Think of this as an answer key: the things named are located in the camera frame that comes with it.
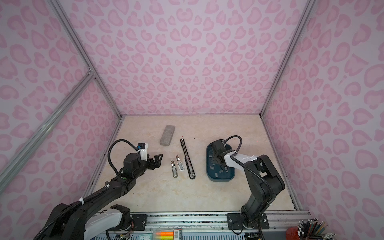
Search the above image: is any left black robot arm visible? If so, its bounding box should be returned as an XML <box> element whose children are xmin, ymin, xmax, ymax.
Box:
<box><xmin>34</xmin><ymin>153</ymin><xmax>163</xmax><ymax>240</ymax></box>

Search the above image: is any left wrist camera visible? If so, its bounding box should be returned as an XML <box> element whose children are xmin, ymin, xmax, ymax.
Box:
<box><xmin>137</xmin><ymin>143</ymin><xmax>148</xmax><ymax>161</ymax></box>

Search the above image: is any pencil holder with pencils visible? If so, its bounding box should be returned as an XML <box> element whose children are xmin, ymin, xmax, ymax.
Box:
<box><xmin>296</xmin><ymin>218</ymin><xmax>336</xmax><ymax>240</ymax></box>

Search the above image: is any grey stone block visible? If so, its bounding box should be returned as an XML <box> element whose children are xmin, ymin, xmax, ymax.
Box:
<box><xmin>160</xmin><ymin>125</ymin><xmax>176</xmax><ymax>146</ymax></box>

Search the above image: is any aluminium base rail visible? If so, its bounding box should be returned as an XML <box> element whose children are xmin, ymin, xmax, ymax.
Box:
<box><xmin>61</xmin><ymin>209</ymin><xmax>313</xmax><ymax>240</ymax></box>

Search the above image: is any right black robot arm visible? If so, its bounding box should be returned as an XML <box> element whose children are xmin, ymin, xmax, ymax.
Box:
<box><xmin>207</xmin><ymin>139</ymin><xmax>285</xmax><ymax>230</ymax></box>

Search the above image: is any orange highlighter box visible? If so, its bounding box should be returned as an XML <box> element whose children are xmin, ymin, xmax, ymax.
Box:
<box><xmin>153</xmin><ymin>229</ymin><xmax>183</xmax><ymax>240</ymax></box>

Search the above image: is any black stapler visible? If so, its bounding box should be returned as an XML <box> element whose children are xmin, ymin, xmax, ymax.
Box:
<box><xmin>180</xmin><ymin>139</ymin><xmax>196</xmax><ymax>180</ymax></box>

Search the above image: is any red container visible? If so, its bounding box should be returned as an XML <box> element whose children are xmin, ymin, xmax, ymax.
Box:
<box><xmin>286</xmin><ymin>226</ymin><xmax>301</xmax><ymax>240</ymax></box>

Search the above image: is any teal plastic tray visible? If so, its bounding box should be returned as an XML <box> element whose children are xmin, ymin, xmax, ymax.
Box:
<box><xmin>206</xmin><ymin>145</ymin><xmax>236</xmax><ymax>182</ymax></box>

